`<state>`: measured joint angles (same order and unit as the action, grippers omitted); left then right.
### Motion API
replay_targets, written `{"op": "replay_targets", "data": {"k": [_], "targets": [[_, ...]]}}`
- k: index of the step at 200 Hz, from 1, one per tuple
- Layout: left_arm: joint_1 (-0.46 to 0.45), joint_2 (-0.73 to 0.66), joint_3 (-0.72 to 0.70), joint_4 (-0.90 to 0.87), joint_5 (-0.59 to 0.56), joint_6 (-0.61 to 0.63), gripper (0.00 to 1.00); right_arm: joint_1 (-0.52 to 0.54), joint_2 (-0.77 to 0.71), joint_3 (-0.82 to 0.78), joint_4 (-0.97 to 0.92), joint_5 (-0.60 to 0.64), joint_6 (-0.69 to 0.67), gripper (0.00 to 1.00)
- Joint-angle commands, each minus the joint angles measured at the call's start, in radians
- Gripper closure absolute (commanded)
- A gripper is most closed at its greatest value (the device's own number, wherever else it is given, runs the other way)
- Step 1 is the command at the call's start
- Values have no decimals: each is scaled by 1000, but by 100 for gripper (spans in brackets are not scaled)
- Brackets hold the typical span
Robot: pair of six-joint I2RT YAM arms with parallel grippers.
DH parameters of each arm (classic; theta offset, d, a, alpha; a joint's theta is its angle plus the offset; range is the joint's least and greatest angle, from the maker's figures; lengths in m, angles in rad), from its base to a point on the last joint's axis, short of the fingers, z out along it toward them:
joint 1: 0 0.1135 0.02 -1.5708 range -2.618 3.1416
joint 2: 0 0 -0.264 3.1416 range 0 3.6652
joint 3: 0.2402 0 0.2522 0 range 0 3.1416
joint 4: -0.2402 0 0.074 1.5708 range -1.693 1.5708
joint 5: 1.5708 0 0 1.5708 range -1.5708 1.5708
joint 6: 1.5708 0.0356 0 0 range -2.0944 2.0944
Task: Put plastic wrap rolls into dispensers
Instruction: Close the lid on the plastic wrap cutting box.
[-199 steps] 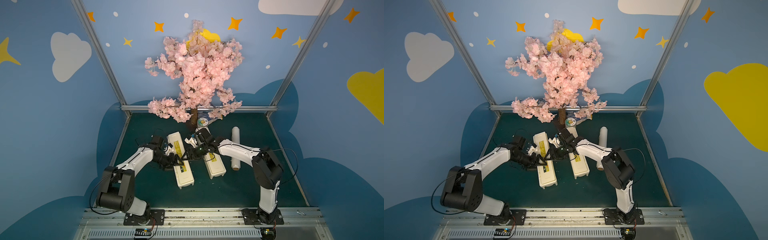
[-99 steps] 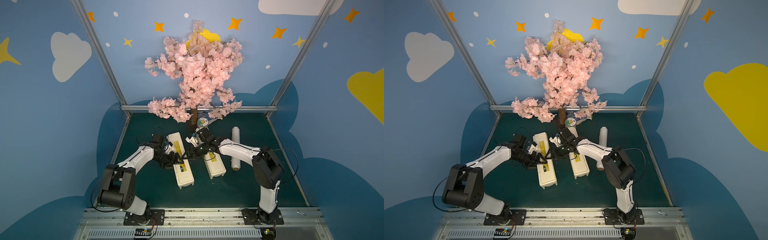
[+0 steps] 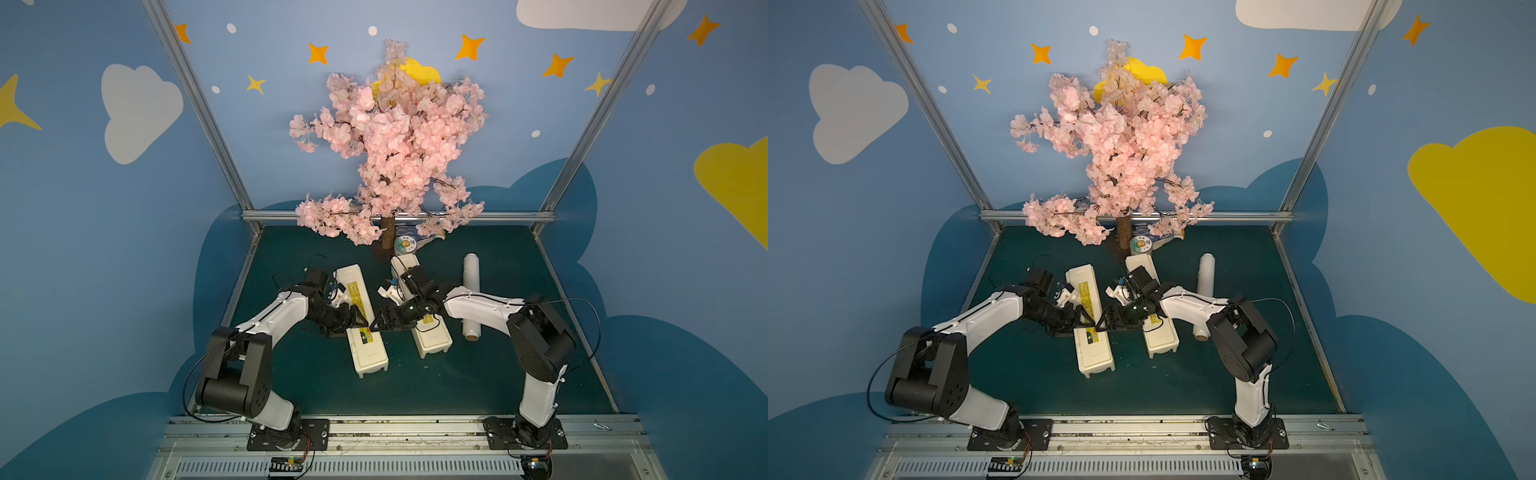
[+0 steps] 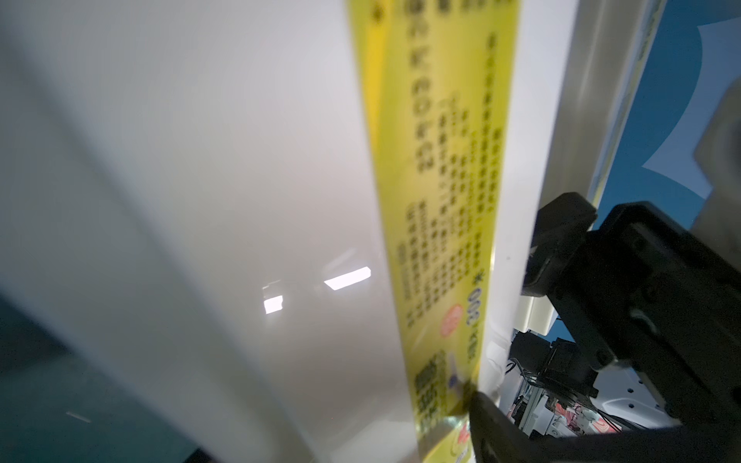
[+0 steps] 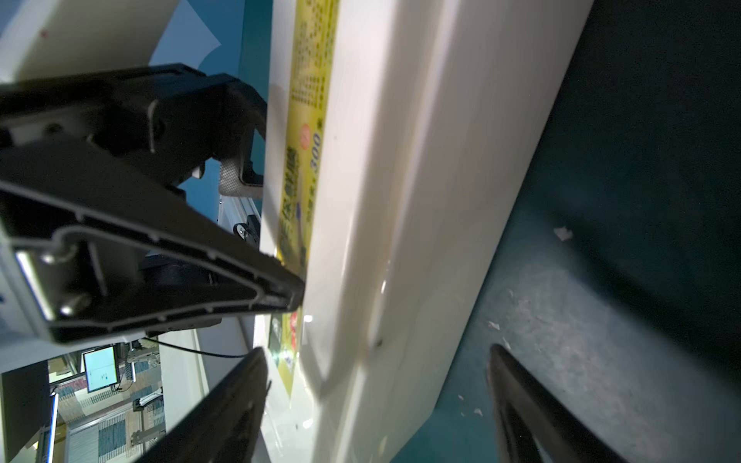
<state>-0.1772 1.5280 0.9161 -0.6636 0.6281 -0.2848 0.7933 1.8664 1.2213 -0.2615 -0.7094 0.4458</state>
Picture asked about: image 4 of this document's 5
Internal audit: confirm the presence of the white wrap dispenser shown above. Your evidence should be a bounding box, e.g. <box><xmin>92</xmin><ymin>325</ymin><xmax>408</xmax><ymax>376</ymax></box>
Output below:
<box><xmin>1</xmin><ymin>1</ymin><xmax>665</xmax><ymax>462</ymax></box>

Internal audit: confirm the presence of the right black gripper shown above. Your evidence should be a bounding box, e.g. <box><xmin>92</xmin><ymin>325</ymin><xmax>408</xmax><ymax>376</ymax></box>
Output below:
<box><xmin>509</xmin><ymin>193</ymin><xmax>740</xmax><ymax>428</ymax></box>

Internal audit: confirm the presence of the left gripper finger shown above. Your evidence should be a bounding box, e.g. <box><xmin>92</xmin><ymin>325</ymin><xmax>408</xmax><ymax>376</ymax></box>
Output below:
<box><xmin>469</xmin><ymin>393</ymin><xmax>740</xmax><ymax>462</ymax></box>

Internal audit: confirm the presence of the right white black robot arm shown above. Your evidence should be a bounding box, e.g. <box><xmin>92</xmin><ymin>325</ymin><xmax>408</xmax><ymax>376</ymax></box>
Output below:
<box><xmin>511</xmin><ymin>83</ymin><xmax>740</xmax><ymax>424</ymax></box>

